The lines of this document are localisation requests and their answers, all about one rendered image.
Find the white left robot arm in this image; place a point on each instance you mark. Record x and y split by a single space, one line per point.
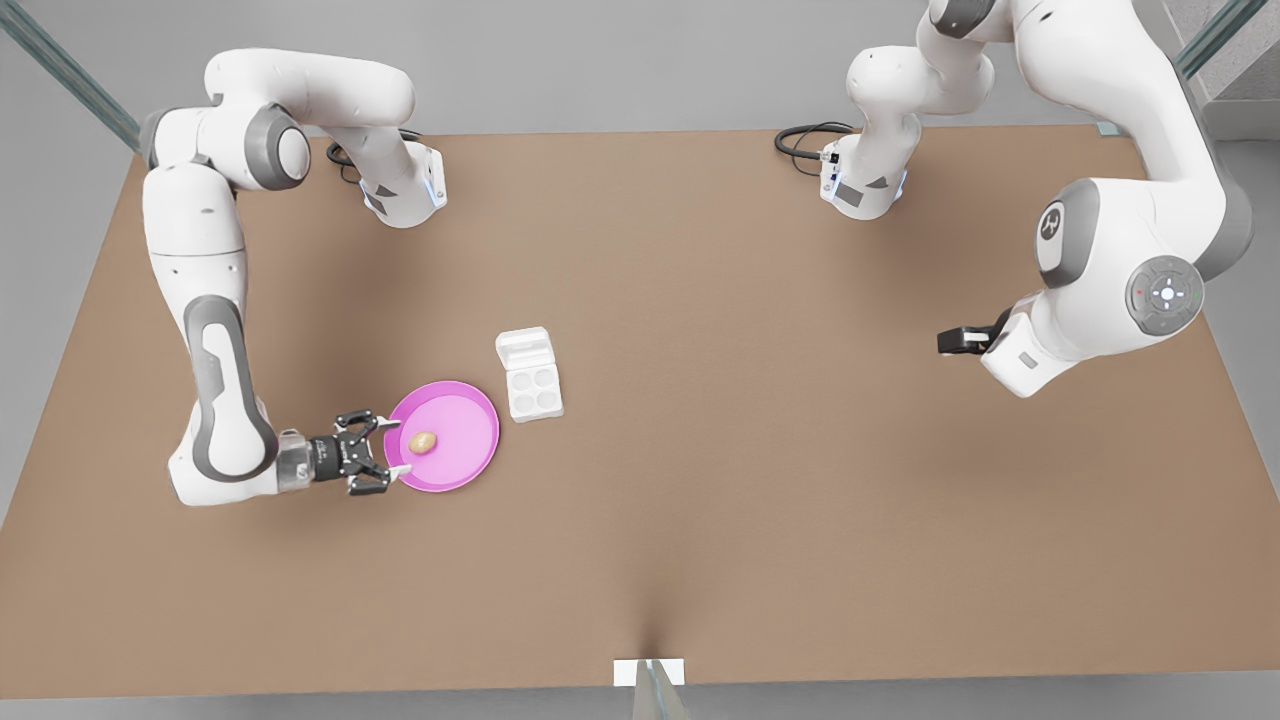
1110 240

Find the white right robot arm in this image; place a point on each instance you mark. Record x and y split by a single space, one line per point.
215 380

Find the beige egg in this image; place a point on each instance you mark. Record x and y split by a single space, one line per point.
422 442

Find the white egg box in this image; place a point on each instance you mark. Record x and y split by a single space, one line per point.
534 392

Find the white egg box lid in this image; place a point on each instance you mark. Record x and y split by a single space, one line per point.
524 349

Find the pink round plate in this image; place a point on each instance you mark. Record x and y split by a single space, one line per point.
443 436

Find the silver frame post with foot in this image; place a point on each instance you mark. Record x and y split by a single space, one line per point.
655 690

